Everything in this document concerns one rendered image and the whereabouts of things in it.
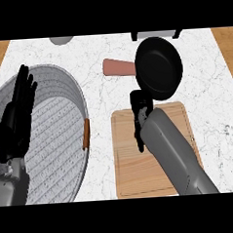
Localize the large grey ribbed pot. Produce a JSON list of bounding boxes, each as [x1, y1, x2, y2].
[[0, 60, 96, 208]]

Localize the wooden cutting board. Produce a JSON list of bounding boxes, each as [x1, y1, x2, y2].
[[109, 99, 207, 201]]

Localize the grey round object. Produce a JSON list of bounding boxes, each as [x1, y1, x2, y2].
[[48, 36, 76, 48]]

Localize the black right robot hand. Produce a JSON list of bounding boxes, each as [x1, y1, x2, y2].
[[129, 88, 158, 155]]

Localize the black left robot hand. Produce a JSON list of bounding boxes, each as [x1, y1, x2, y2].
[[0, 62, 43, 165]]

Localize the pale appliance with black legs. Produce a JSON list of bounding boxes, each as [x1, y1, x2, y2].
[[130, 29, 184, 42]]

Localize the black frying pan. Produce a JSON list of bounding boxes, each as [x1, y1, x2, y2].
[[100, 34, 186, 105]]

